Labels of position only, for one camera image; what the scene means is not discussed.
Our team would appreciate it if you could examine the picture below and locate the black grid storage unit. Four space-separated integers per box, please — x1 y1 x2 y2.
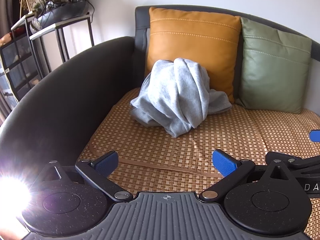
0 31 44 103

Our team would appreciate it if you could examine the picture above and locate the brown woven seat mat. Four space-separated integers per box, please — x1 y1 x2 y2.
76 87 320 240

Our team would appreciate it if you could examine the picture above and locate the orange leather cushion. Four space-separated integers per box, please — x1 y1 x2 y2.
144 6 242 104

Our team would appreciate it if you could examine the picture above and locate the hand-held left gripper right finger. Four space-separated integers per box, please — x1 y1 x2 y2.
199 149 298 202

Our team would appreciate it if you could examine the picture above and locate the dark grey sofa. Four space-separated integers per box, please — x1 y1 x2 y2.
0 5 320 180

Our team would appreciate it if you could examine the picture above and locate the green leather cushion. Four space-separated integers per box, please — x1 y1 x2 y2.
235 17 313 114

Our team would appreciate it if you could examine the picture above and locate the grey sweatshirt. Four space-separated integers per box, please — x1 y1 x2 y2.
129 57 232 138

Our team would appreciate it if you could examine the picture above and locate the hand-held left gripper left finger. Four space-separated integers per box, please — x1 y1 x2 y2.
32 151 134 202

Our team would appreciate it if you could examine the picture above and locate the white-topped black metal rack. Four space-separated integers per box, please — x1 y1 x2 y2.
11 12 95 80

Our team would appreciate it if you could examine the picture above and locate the black bonsai rockery planter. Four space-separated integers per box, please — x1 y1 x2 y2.
29 0 91 32

